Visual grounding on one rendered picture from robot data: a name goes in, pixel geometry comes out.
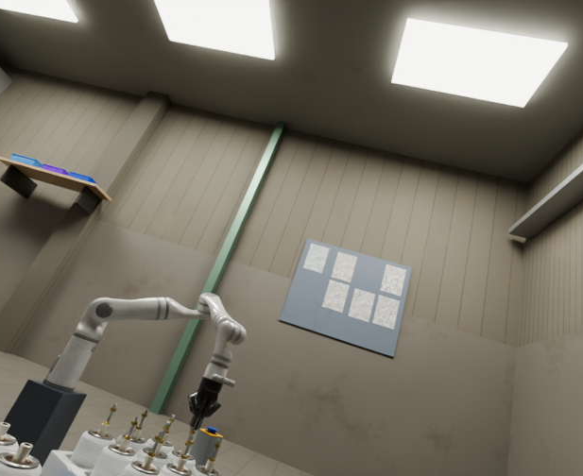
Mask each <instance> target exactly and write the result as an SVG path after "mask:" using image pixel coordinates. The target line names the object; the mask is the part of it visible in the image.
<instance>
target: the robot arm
mask: <svg viewBox="0 0 583 476"><path fill-rule="evenodd" d="M123 319H139V320H168V319H212V322H213V324H214V326H215V328H216V329H217V334H216V341H215V347H214V353H213V356H212V358H211V361H210V363H209V364H208V366H207V368H206V370H205V372H204V375H203V377H202V380H201V382H200V385H199V389H198V390H197V392H196V393H195V394H193V395H188V401H189V408H190V412H191V413H193V415H194V416H193V418H192V421H191V423H190V428H191V429H192V430H196V431H197V430H198V429H199V428H200V425H201V423H202V420H203V418H204V417H210V416H211V415H212V414H213V413H214V412H215V411H216V410H217V409H218V408H220V406H221V404H219V403H218V401H217V399H218V393H220V390H221V388H222V385H223V383H224V384H226V385H228V386H231V387H234V385H235V381H233V380H230V379H227V378H226V376H227V372H228V368H229V366H230V363H231V359H232V356H233V354H232V352H231V351H230V350H229V349H227V342H229V343H231V344H234V345H240V344H242V343H243V342H244V340H245V338H246V330H245V329H244V327H243V326H241V325H240V324H239V323H237V322H236V321H234V320H233V319H232V318H231V317H230V316H229V315H228V314H227V312H226V311H225V309H224V307H223V305H222V303H221V300H220V298H219V296H217V295H216V294H213V293H204V294H202V295H200V297H199V300H198V306H197V310H190V309H187V308H185V307H183V306H181V305H180V304H179V303H177V301H175V300H174V299H172V298H169V297H148V298H140V299H134V300H125V299H114V298H107V297H100V298H97V299H95V300H93V301H92V302H91V303H90V304H89V306H88V307H87V309H86V311H85V313H84V314H83V316H82V318H81V319H80V321H79V322H78V324H77V328H76V330H75V332H74V333H73V335H72V337H71V339H70V341H69V342H68V344H67V346H66V348H65V349H64V351H63V353H62V354H61V355H58V357H57V358H56V360H55V362H54V364H53V365H52V366H51V368H50V370H49V371H48V373H47V375H46V377H45V378H44V380H43V383H45V384H47V385H49V386H51V387H54V388H57V389H59V390H63V391H69V392H72V391H73V390H74V388H75V386H76V384H77V382H78V380H79V378H80V376H81V374H82V373H83V371H84V369H85V367H86V365H87V364H88V362H89V361H90V359H91V357H92V355H93V353H94V350H95V349H96V347H97V345H98V343H99V341H100V339H101V337H102V334H103V331H104V330H105V328H106V326H107V324H108V322H109V321H115V320H123ZM196 401H197V404H196ZM199 405H200V406H199ZM211 405H212V406H211ZM205 407H206V408H205Z"/></svg>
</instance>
